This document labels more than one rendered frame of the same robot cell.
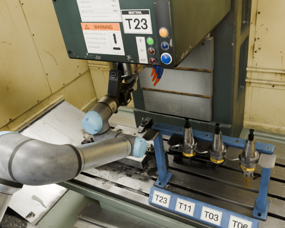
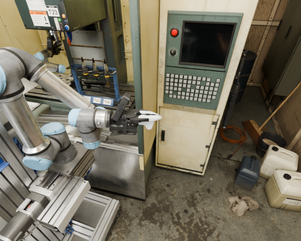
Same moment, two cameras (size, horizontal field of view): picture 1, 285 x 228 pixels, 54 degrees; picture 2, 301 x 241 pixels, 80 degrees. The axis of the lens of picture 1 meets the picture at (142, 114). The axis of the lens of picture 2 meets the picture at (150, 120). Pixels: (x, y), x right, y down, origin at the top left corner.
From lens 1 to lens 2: 92 cm
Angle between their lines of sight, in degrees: 17
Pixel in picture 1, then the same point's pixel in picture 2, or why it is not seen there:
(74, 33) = (26, 16)
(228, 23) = (107, 24)
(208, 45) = (99, 34)
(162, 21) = (62, 11)
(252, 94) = (128, 64)
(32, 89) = not seen: hidden behind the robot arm
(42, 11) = (10, 12)
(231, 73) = (112, 49)
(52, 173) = not seen: hidden behind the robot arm
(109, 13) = (41, 6)
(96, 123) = (40, 56)
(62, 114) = not seen: hidden behind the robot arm
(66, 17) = (22, 7)
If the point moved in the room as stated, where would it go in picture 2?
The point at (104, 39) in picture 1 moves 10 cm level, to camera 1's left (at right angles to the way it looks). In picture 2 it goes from (40, 18) to (26, 19)
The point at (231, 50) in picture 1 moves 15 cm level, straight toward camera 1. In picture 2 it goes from (110, 38) to (108, 41)
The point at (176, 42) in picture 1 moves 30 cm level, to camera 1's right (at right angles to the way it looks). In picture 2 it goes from (69, 20) to (108, 18)
